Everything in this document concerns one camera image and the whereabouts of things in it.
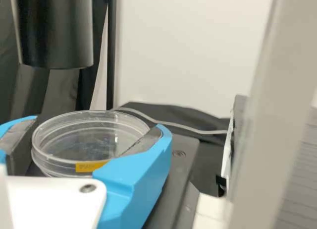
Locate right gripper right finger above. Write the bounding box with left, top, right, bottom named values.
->
left=91, top=123, right=173, bottom=229

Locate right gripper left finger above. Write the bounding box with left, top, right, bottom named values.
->
left=0, top=115, right=38, bottom=176

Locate petri dish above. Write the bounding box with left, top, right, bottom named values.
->
left=31, top=110, right=151, bottom=178

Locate cream microscope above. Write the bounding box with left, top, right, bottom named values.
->
left=14, top=0, right=317, bottom=229

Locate white cable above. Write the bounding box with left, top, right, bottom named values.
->
left=115, top=107, right=230, bottom=136

